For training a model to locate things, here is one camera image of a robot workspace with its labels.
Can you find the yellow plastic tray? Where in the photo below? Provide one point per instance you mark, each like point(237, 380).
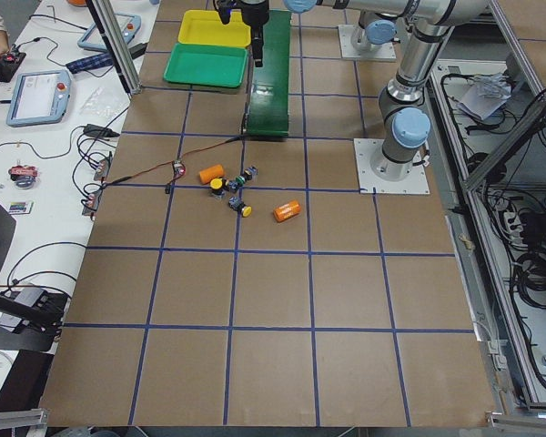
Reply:
point(203, 27)

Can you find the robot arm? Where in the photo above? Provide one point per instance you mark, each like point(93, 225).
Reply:
point(366, 18)
point(407, 127)

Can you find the green conveyor belt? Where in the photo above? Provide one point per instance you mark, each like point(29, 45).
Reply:
point(267, 112)

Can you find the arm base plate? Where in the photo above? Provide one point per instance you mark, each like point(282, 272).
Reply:
point(378, 175)
point(373, 43)

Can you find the green plastic tray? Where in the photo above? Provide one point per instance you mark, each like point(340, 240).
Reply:
point(204, 65)

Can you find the orange cylinder with 4680 print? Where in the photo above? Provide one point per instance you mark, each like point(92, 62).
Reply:
point(287, 211)

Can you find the black power adapter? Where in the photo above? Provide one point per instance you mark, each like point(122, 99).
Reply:
point(96, 131)

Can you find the small controller circuit board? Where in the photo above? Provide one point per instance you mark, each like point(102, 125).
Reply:
point(179, 169)

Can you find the aluminium frame post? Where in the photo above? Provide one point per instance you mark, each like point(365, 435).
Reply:
point(104, 18)

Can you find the near teach pendant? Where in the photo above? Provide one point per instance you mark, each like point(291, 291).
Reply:
point(39, 98)

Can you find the yellow push button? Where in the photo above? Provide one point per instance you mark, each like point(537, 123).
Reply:
point(217, 188)
point(238, 205)

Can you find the blue plaid cloth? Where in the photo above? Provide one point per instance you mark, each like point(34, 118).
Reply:
point(89, 63)

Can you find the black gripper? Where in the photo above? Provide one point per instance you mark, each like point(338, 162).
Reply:
point(255, 15)

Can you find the green push button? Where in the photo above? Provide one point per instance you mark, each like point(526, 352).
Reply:
point(234, 185)
point(249, 173)

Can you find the plain orange cylinder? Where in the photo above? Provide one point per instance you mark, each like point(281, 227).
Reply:
point(207, 174)

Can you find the crumpled white paper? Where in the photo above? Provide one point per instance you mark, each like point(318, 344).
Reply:
point(485, 95)

